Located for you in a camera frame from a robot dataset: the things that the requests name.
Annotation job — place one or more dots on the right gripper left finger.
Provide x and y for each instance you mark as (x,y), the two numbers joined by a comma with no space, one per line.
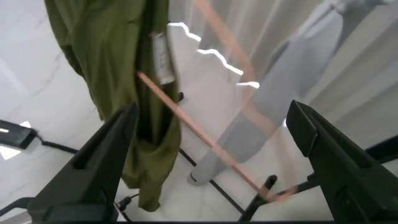
(84,186)

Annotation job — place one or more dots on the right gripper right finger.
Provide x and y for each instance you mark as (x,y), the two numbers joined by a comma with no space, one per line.
(351,180)

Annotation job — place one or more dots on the pink clothes hanger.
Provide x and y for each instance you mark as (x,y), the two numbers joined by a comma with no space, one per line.
(186,119)

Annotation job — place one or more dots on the green long-sleeved shirt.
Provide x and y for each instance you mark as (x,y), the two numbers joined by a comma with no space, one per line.
(102,46)

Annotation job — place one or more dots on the black clothes rack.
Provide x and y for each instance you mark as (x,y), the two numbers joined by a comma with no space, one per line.
(258,199)

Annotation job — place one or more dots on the white curtain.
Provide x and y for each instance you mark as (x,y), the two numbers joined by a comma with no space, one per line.
(264,25)

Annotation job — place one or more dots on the pale grey shorts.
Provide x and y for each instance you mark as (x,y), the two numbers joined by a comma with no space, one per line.
(289,84)

